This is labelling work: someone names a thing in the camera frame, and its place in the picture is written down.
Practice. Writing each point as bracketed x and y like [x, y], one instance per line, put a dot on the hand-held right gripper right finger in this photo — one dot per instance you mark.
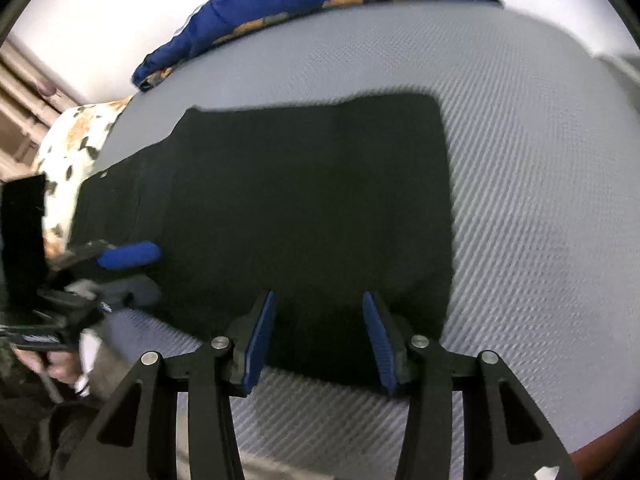
[380, 345]

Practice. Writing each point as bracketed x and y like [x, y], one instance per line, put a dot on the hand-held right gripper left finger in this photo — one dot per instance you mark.
[262, 340]

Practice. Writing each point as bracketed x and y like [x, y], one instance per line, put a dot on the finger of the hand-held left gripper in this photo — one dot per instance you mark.
[127, 255]
[132, 290]

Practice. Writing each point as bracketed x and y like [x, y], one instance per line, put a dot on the black pants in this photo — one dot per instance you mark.
[300, 200]

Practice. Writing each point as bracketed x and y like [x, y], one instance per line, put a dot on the person's left hand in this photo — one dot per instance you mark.
[60, 367]

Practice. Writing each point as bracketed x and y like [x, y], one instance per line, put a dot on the person's beige clothing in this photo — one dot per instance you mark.
[109, 372]

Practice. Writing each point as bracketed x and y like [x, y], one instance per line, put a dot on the white floral pillow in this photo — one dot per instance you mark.
[70, 145]

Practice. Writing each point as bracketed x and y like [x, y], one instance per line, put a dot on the grey textured mat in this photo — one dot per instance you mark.
[525, 210]

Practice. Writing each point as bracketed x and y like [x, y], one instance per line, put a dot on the blue floral blanket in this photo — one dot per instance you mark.
[280, 5]

